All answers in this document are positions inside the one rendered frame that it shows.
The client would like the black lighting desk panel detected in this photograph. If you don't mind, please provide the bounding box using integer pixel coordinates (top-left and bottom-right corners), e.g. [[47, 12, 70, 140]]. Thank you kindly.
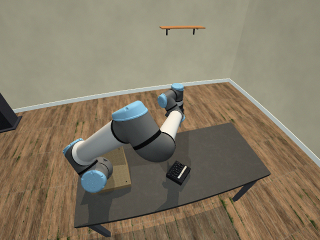
[[166, 160, 191, 186]]

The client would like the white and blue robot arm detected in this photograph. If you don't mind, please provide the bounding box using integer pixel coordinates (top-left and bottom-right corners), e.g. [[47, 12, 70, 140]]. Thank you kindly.
[[62, 83, 185, 193]]

